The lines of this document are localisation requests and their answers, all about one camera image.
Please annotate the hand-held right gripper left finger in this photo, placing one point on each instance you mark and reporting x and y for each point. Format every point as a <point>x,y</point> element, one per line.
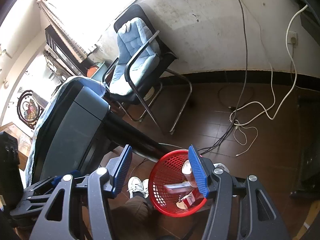
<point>122,172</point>

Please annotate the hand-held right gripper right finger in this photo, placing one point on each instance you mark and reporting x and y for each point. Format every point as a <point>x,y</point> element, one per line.
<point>198,177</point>

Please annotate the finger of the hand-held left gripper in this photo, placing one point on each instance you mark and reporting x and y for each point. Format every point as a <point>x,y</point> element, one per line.
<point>57,180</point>

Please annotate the clear plastic bottle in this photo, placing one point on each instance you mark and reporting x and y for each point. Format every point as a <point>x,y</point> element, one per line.
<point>187,170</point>

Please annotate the pink plastic wrapper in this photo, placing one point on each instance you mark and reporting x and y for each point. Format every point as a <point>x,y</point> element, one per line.
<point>176,186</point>

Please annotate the red and white cigarette carton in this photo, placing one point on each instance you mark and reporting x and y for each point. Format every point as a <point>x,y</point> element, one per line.
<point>191,201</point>

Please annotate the red plastic mesh basket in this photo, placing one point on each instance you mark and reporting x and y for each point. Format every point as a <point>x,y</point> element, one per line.
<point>160,180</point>

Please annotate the white sneaker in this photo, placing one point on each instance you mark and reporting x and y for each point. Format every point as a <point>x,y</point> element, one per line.
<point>145,187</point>
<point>135,183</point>

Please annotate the person's trouser leg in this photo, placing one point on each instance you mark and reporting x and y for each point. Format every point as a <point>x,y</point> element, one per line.
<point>132,215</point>

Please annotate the grey round table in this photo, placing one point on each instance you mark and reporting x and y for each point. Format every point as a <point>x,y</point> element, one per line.
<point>72,125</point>

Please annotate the round embroidered wooden table screen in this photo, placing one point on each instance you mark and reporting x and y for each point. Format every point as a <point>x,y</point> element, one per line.
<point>28,107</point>

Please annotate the black office chair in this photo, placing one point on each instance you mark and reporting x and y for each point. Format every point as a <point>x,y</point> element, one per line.
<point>150,85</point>

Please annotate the orange round object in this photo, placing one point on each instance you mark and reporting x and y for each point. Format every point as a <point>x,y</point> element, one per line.
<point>93,71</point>

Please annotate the dark wooden cabinet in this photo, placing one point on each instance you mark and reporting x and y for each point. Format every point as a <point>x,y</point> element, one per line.
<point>310,142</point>

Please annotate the light blue chair cushion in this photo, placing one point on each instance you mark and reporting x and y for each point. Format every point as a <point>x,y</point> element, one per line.
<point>135,47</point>

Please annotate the dark carved cabinet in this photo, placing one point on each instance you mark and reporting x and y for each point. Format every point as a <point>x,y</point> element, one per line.
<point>53,40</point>

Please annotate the beige patterned window curtain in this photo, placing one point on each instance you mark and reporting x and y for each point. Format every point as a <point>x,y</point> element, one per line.
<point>62,27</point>

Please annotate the white wall socket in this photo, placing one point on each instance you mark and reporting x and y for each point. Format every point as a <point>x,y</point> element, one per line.
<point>293,39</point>

